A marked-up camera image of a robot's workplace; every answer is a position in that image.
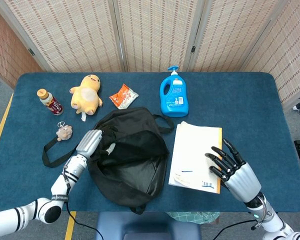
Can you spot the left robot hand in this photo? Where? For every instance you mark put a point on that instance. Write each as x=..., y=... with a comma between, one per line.
x=88, y=143

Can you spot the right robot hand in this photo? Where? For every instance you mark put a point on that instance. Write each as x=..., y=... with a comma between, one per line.
x=242, y=182

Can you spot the white book yellow spine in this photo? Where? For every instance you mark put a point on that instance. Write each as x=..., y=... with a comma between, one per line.
x=192, y=150

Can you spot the black fabric backpack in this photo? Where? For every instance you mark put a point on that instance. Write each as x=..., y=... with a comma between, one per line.
x=130, y=197

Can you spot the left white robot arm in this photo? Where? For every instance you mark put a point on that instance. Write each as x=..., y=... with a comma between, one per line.
x=62, y=182

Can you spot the yellow plush toy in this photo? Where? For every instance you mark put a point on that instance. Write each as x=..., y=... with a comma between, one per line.
x=86, y=96

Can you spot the Costa coffee bottle yellow cap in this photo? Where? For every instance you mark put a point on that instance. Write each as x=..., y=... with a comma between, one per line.
x=53, y=105

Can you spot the orange white snack packet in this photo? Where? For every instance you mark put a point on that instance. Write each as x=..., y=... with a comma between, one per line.
x=123, y=97

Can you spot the green patterned cloth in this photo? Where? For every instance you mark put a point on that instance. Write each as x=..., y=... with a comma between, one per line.
x=195, y=217

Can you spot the blue carpet table cover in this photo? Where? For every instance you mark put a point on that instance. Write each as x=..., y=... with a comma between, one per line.
x=252, y=105

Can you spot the yellow floor tape strip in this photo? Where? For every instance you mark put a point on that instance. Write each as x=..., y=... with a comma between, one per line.
x=1, y=125
x=70, y=225

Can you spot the white shoe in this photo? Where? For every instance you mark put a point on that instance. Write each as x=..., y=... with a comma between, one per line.
x=298, y=107

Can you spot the blue detergent pump bottle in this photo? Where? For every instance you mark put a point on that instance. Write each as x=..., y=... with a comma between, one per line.
x=173, y=100

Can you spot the blue padded seat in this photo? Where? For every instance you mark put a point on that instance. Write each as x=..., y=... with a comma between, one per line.
x=147, y=225

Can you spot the beige woven screen panel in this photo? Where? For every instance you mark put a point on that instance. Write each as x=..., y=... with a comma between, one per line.
x=230, y=37
x=70, y=37
x=290, y=55
x=157, y=37

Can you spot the black screen hinge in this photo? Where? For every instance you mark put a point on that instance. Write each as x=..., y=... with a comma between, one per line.
x=31, y=52
x=193, y=49

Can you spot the brown woven screen panel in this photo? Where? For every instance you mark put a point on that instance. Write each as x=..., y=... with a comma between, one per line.
x=7, y=50

